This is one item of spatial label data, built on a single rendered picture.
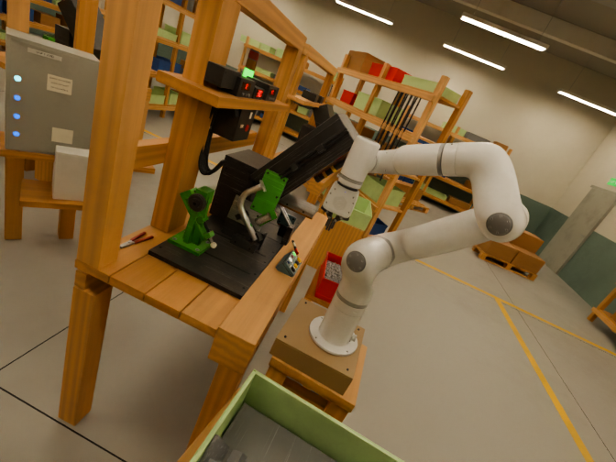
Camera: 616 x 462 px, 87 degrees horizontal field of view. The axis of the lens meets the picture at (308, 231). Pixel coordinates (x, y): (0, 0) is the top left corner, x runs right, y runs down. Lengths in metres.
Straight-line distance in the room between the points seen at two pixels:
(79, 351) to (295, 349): 0.89
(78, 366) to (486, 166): 1.63
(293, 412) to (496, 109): 10.30
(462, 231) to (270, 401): 0.71
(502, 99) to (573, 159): 2.53
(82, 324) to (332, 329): 0.94
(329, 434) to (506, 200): 0.75
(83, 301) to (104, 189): 0.47
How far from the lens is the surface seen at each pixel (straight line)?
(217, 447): 0.88
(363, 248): 0.98
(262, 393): 1.03
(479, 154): 0.94
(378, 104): 4.77
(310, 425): 1.04
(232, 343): 1.18
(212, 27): 1.40
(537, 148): 11.21
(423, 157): 0.97
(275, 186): 1.59
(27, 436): 2.00
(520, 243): 7.98
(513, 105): 10.95
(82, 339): 1.59
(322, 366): 1.17
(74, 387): 1.81
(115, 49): 1.10
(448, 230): 0.96
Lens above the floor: 1.69
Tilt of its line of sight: 23 degrees down
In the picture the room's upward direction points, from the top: 24 degrees clockwise
